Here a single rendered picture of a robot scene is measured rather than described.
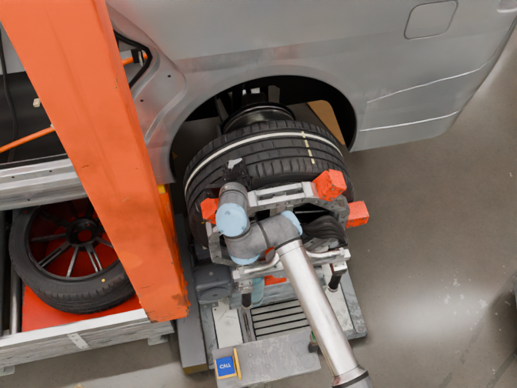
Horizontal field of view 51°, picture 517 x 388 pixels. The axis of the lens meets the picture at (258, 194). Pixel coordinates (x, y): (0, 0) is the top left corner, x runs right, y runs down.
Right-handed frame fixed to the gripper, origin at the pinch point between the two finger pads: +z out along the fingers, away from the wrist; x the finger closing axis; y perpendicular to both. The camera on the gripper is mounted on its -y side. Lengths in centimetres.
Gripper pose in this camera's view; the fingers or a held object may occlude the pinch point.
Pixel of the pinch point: (231, 164)
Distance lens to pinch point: 192.4
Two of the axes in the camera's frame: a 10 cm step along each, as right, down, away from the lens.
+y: 8.9, -3.8, -2.6
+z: 0.1, -5.5, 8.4
